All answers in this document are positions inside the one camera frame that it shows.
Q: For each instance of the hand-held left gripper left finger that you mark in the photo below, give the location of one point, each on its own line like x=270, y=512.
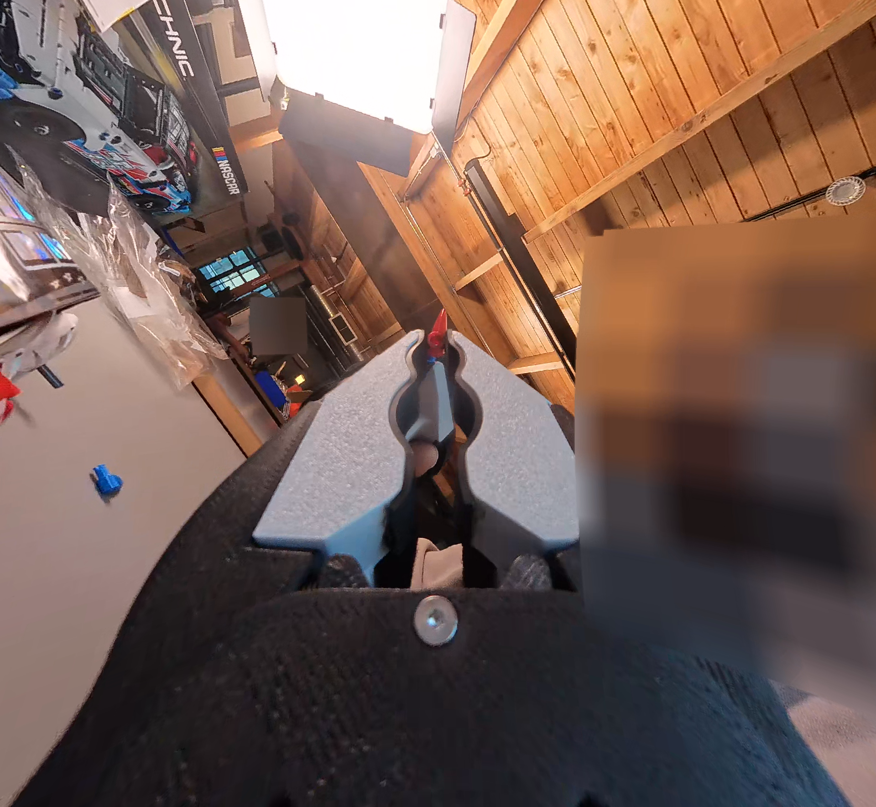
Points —
x=334, y=472

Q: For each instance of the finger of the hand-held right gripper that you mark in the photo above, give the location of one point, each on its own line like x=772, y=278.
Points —
x=431, y=404

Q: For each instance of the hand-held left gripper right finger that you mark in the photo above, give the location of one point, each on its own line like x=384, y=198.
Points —
x=520, y=466

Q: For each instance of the red pointed lego piece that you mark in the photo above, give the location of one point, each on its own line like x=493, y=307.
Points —
x=438, y=334

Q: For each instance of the blue lego connector piece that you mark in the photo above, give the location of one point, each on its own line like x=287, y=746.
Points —
x=107, y=481

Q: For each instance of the lego race car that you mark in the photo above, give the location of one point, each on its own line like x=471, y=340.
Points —
x=40, y=253

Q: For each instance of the lego set box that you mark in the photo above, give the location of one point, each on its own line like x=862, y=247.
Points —
x=157, y=136

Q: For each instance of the small blue bin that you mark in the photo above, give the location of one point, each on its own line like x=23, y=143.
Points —
x=270, y=392

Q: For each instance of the black light stand pole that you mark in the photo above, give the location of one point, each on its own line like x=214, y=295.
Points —
x=520, y=253

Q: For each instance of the paned window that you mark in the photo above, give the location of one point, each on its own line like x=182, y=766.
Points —
x=232, y=272

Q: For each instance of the crumpled clear plastic bags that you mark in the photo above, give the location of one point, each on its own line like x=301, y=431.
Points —
x=137, y=287

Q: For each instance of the studio light panel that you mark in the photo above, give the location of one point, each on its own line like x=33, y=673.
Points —
x=356, y=21

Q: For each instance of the white ceiling smoke detector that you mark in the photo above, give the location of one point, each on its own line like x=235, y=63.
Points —
x=846, y=192

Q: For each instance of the silver air duct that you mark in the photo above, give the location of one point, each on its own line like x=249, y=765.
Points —
x=327, y=305

